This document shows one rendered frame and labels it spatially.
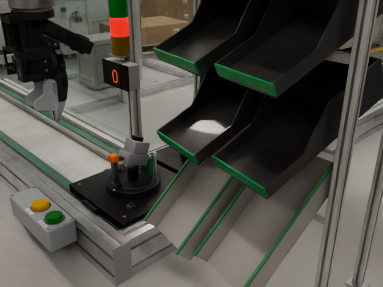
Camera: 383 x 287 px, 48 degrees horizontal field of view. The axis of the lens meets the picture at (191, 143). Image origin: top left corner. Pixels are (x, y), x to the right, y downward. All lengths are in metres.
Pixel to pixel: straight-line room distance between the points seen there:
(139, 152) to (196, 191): 0.23
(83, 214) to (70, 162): 0.36
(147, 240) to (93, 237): 0.12
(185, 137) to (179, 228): 0.19
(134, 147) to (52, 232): 0.27
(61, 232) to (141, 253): 0.19
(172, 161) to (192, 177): 0.32
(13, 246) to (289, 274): 0.67
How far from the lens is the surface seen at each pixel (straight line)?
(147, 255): 1.02
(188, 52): 0.76
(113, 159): 1.04
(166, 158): 1.26
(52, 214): 1.05
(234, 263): 0.81
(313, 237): 1.16
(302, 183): 0.80
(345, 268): 1.09
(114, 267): 0.96
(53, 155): 1.46
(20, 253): 1.15
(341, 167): 0.72
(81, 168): 1.35
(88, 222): 1.02
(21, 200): 1.15
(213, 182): 0.88
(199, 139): 0.80
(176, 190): 0.91
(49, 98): 0.84
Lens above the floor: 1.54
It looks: 25 degrees down
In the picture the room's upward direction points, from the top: straight up
